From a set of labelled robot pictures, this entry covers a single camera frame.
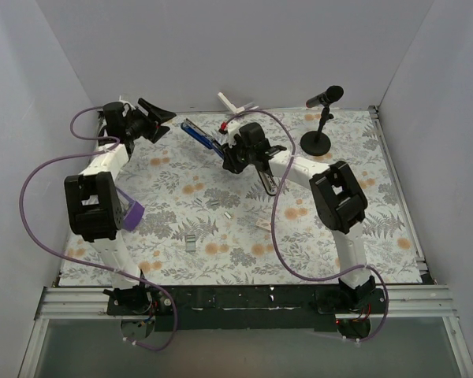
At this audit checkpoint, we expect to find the blue stapler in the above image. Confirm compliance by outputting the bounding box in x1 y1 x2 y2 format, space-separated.
181 118 224 159

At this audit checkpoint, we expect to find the purple stapler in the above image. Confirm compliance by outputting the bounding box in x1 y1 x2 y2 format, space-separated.
116 187 145 232

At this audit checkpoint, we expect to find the grey staple strip stack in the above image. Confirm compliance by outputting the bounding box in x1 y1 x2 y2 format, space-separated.
184 235 197 253

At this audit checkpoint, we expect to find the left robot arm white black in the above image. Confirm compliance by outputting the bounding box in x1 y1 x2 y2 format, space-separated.
64 98 177 315

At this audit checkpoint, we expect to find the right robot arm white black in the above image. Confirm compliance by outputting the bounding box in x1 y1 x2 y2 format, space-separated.
219 121 376 313

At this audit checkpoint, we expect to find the black microphone on stand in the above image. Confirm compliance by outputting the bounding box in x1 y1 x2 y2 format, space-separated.
300 85 345 157

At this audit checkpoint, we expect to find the small staple box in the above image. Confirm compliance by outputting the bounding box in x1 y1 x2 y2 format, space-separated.
255 218 271 232

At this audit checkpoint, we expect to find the floral table mat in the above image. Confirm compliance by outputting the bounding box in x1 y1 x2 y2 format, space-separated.
57 109 429 287

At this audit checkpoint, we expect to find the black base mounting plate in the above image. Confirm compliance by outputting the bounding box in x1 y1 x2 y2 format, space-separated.
103 284 386 335

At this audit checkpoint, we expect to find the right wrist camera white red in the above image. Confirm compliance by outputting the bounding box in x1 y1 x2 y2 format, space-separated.
218 120 242 146

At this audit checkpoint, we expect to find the aluminium frame rail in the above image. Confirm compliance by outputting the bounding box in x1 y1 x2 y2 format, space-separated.
35 285 457 320

